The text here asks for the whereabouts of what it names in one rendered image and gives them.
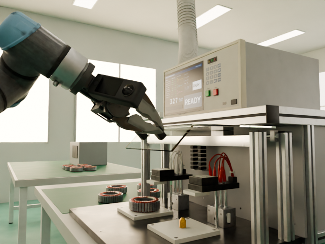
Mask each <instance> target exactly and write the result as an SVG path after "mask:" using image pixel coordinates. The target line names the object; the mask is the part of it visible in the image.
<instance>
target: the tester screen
mask: <svg viewBox="0 0 325 244"><path fill-rule="evenodd" d="M198 80H201V82H202V64H198V65H196V66H193V67H191V68H188V69H185V70H183V71H180V72H177V73H175V74H172V75H169V76H166V77H165V108H166V107H172V106H177V105H181V104H182V109H176V110H170V111H165V113H166V114H167V113H173V112H179V111H185V110H192V109H198V108H202V106H201V107H194V108H188V109H184V96H185V95H189V94H194V93H198V92H202V88H200V89H197V90H193V91H188V92H184V85H185V84H188V83H191V82H195V81H198ZM176 97H178V103H177V104H173V105H170V99H172V98H176Z"/></svg>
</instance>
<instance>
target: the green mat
mask: <svg viewBox="0 0 325 244"><path fill-rule="evenodd" d="M139 183H141V182H129V183H112V184H100V185H88V186H76V187H65V188H52V189H41V190H42V191H43V192H44V193H45V194H46V196H47V197H48V198H49V199H50V200H51V201H52V202H53V203H54V205H55V206H56V207H57V208H58V209H59V210H60V212H61V213H62V214H68V213H69V209H71V208H79V207H87V206H96V205H104V204H112V203H101V202H99V201H98V194H99V193H101V192H106V187H107V186H108V185H117V184H118V185H120V184H121V185H126V186H127V193H125V194H123V201H121V202H129V199H131V198H133V197H137V184H139ZM157 189H159V190H160V191H161V184H158V185H157ZM159 198H161V196H160V197H159ZM121 202H119V203H121Z"/></svg>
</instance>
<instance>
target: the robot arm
mask: <svg viewBox="0 0 325 244"><path fill-rule="evenodd" d="M0 49H1V50H2V51H3V52H2V55H1V57H0V114H1V113H2V112H3V111H5V110H6V109H8V108H14V107H16V106H18V105H19V104H20V103H21V102H22V101H23V100H24V99H25V98H26V97H27V95H28V93H29V91H30V89H31V88H32V86H33V85H34V83H35V82H36V81H37V79H38V78H39V76H40V75H43V76H44V77H46V78H48V79H50V80H51V81H53V86H55V87H57V86H58V85H59V86H61V87H62V88H64V89H65V90H68V89H70V90H69V91H70V92H71V93H73V94H74V95H76V94H77V93H78V92H79V93H81V94H82V95H84V96H85V97H87V98H88V99H90V100H91V102H92V103H93V107H92V108H91V110H90V111H91V112H93V113H94V114H96V115H98V116H99V117H101V118H102V119H104V120H105V121H107V122H109V123H112V122H113V123H116V125H117V126H118V127H120V128H122V129H124V130H129V131H137V132H140V133H146V134H153V135H155V134H162V133H163V132H164V126H163V122H162V120H161V118H160V116H159V114H158V112H157V110H156V109H155V106H154V105H153V103H152V101H151V100H150V98H149V97H148V95H147V94H146V91H147V88H146V87H145V85H144V84H143V83H142V82H140V81H134V80H129V79H124V78H120V77H115V76H108V75H103V74H97V75H96V76H94V75H93V74H92V73H93V71H94V69H95V65H94V64H92V63H91V62H89V63H88V59H87V58H86V57H85V56H83V55H82V54H81V53H79V52H78V51H76V50H75V49H74V48H72V47H70V46H69V45H67V44H66V43H65V42H63V41H62V40H61V39H59V38H58V37H56V36H55V35H54V34H52V33H51V32H50V31H48V30H47V29H45V28H44V27H43V26H41V24H40V23H37V22H35V21H34V20H32V19H31V18H29V17H28V16H26V15H25V14H23V13H22V12H18V11H16V12H12V13H11V14H9V15H8V16H7V17H6V18H5V19H4V21H3V22H2V23H1V25H0ZM130 108H135V110H136V112H138V113H139V114H140V115H141V116H143V117H145V118H148V120H149V121H152V122H153V123H154V124H155V126H153V125H152V124H151V123H150V122H146V121H144V120H143V119H142V117H141V116H140V115H138V114H133V115H131V116H129V115H130V113H129V110H130Z"/></svg>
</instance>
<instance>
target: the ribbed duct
mask: <svg viewBox="0 0 325 244"><path fill-rule="evenodd" d="M195 13H196V12H195V0H177V23H178V41H179V50H178V62H177V64H181V63H183V62H185V61H188V60H190V59H193V58H195V57H198V37H197V25H196V14H195Z"/></svg>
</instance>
